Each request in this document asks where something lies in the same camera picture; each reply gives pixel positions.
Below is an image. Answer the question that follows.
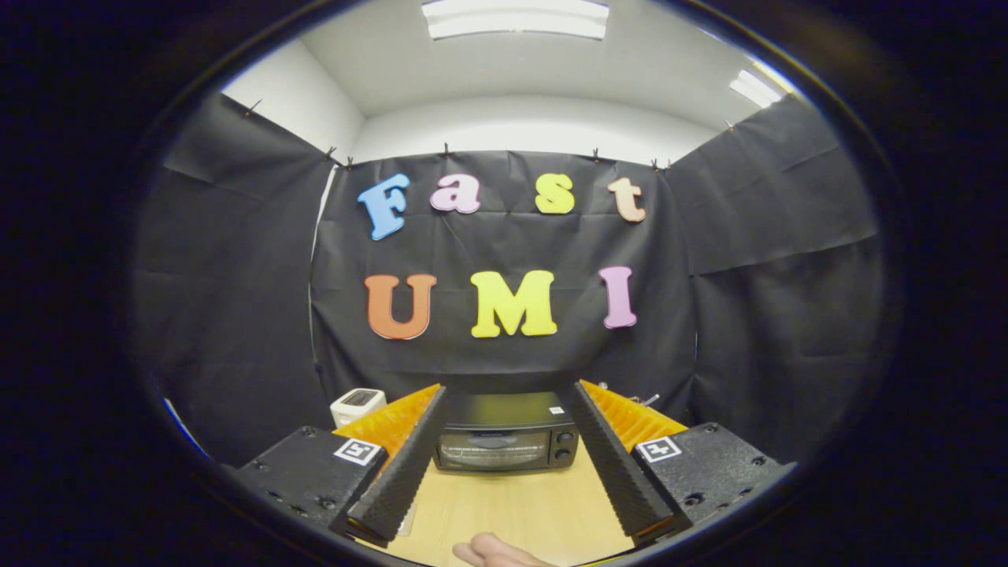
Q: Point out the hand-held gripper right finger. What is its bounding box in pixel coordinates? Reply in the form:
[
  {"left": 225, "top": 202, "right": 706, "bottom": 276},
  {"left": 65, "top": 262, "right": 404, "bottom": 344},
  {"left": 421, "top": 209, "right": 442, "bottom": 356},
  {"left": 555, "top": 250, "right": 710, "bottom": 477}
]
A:
[{"left": 569, "top": 380, "right": 798, "bottom": 546}]

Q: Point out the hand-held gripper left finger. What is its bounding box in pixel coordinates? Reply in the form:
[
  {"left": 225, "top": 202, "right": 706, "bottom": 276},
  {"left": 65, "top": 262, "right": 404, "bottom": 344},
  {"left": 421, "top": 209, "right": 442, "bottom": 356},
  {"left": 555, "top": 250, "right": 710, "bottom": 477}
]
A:
[{"left": 224, "top": 384, "right": 450, "bottom": 548}]

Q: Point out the black toaster oven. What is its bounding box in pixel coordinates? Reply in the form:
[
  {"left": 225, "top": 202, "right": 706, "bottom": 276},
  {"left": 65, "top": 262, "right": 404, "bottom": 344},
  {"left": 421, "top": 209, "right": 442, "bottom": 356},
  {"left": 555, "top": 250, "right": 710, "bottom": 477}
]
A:
[{"left": 432, "top": 391, "right": 581, "bottom": 473}]

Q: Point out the white pop-up toaster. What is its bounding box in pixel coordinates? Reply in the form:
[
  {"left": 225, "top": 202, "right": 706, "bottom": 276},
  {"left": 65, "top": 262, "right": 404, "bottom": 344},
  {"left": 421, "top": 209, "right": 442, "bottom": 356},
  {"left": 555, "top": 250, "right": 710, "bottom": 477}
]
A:
[{"left": 329, "top": 388, "right": 387, "bottom": 428}]

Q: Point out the small ceiling light panel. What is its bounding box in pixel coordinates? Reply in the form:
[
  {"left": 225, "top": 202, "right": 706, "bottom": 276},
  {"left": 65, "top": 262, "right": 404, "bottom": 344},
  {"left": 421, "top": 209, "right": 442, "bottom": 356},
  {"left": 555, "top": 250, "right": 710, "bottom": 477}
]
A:
[{"left": 728, "top": 69, "right": 786, "bottom": 109}]

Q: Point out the wide ceiling light panel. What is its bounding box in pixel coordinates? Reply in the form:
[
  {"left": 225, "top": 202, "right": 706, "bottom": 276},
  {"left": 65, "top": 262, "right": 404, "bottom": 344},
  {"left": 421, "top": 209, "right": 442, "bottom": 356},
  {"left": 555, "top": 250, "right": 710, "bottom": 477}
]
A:
[{"left": 421, "top": 0, "right": 611, "bottom": 41}]

